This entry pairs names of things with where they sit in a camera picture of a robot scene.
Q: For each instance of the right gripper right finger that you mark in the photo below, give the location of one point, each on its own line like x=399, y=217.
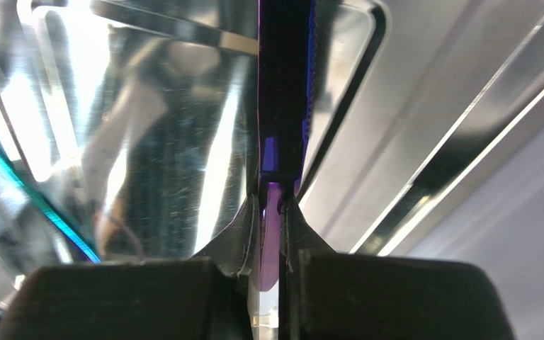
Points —
x=329, y=295

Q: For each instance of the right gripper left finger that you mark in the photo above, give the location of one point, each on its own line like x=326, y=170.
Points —
x=203, y=297

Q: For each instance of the purple iridescent knife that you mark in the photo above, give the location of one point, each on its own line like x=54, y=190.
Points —
x=284, y=107

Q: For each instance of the iridescent spoon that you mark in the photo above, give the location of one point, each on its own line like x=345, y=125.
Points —
x=65, y=223

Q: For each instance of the steel tray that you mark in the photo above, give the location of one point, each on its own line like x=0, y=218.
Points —
x=137, y=119

